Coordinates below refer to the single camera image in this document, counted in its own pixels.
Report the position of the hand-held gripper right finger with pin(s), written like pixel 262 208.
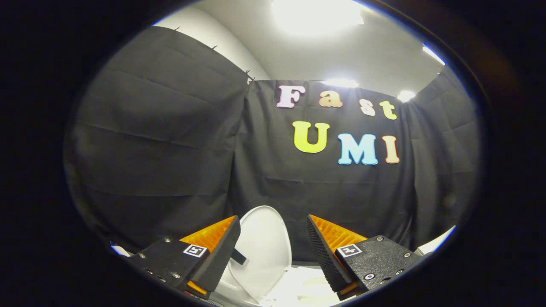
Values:
pixel 326 260

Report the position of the black pull tab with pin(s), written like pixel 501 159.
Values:
pixel 239 257

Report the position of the white toilet lid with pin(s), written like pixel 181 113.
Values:
pixel 266 247

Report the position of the white cabinet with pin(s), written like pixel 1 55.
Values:
pixel 437 242

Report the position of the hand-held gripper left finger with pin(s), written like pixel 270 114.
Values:
pixel 222 256

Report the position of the large ceiling light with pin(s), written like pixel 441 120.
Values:
pixel 318 15

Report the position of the black backdrop cloth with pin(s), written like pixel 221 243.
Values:
pixel 179 149

